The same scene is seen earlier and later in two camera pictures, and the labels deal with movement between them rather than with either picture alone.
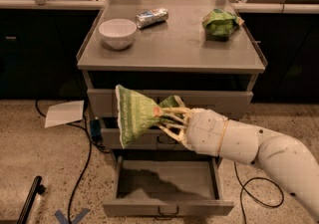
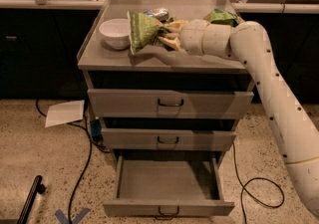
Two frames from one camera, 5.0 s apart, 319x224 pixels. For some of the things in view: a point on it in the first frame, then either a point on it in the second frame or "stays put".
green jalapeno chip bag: x=136 y=113 → x=144 y=30
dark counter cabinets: x=39 y=51 stays put
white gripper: x=205 y=131 → x=191 y=37
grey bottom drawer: x=167 y=186 stays put
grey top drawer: x=103 y=103 stays put
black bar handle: x=36 y=188 stays put
